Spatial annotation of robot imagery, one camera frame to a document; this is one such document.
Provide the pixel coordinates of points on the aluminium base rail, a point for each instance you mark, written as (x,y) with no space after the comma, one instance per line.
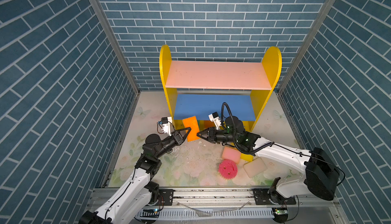
(215,197)

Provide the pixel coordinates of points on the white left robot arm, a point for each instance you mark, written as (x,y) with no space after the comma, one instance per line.
(138,190)

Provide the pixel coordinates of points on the aluminium right corner post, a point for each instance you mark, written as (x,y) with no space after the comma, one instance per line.
(321,16)

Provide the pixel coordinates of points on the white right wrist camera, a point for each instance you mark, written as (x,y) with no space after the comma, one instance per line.
(214,117)

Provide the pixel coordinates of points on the small yellow sponge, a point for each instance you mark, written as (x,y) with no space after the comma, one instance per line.
(247,157)

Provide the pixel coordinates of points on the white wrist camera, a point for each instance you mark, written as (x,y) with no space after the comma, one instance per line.
(214,117)
(167,125)

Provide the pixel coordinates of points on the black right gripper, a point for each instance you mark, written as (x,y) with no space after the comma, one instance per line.
(210,138)

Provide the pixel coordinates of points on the white perforated cable tray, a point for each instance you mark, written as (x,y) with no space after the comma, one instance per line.
(185,214)

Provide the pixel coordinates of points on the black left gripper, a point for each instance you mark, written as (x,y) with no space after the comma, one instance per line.
(176,139)

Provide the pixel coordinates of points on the yellow pink blue wooden shelf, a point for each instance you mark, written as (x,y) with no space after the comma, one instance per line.
(198,88)

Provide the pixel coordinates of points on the pink rectangular sponge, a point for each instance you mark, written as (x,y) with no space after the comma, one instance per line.
(231,154)

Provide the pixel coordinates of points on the orange sponge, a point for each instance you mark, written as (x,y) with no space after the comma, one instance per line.
(208,124)

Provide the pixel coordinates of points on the aluminium corner post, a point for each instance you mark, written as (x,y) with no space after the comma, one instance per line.
(113,42)
(321,16)

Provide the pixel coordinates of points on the pink round scrubber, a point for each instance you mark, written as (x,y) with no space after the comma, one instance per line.
(228,169)

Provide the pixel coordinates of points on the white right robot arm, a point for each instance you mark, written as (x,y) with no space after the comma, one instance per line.
(318,175)

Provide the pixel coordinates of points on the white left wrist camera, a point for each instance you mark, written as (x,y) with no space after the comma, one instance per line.
(167,125)

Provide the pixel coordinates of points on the beige sponge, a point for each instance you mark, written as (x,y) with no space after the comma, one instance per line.
(255,167)

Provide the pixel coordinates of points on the aluminium left corner post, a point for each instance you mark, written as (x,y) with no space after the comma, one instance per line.
(113,42)

